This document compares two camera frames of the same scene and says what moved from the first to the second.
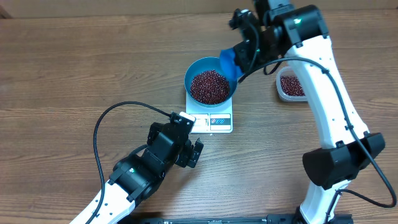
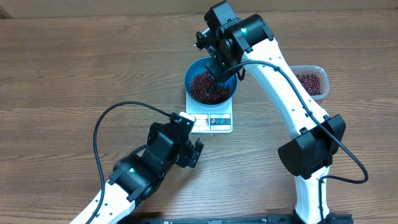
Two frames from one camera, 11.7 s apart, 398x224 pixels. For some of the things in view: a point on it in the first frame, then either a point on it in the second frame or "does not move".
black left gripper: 185,158 does not move
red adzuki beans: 211,87 does not move
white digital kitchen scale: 217,119 does not move
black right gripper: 244,53 → 216,67
